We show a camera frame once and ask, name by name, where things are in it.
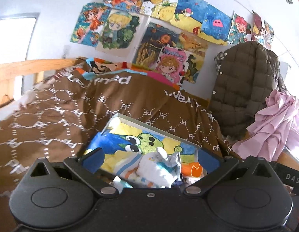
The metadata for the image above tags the blue yellow sea poster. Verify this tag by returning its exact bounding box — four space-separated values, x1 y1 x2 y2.
158 0 232 45

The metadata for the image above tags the pink anime girl poster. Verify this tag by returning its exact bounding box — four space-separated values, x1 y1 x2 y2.
155 46 188 86

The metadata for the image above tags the blond boy green poster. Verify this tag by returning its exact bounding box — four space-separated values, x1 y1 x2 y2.
96 9 147 57

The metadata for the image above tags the pink crumpled cloth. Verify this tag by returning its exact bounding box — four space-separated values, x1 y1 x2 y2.
232 90 299 161

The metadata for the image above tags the brown PF patterned duvet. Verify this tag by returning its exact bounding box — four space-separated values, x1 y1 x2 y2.
0 61 232 197

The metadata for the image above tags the colourful poster far right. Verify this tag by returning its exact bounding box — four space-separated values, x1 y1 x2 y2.
251 11 274 49

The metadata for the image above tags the orange haired mermaid poster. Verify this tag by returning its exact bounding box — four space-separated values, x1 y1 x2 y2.
70 2 111 47

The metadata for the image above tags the red haired girl poster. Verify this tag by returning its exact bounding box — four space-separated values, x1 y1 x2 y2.
227 13 251 44

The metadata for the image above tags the dark sunflower painting poster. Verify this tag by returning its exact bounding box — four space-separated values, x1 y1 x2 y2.
133 22 208 83

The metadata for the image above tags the window with grey frame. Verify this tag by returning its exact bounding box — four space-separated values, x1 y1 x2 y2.
0 13 40 64

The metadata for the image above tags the moon night poster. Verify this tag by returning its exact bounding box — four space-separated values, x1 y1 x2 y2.
140 0 178 21

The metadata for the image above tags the brown quilted jacket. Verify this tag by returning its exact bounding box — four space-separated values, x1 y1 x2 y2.
209 41 287 137

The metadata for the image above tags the grey box with frog drawing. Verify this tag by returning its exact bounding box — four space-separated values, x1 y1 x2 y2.
84 114 203 188

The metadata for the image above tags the blue white tissue packet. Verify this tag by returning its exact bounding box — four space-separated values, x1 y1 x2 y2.
112 152 167 188

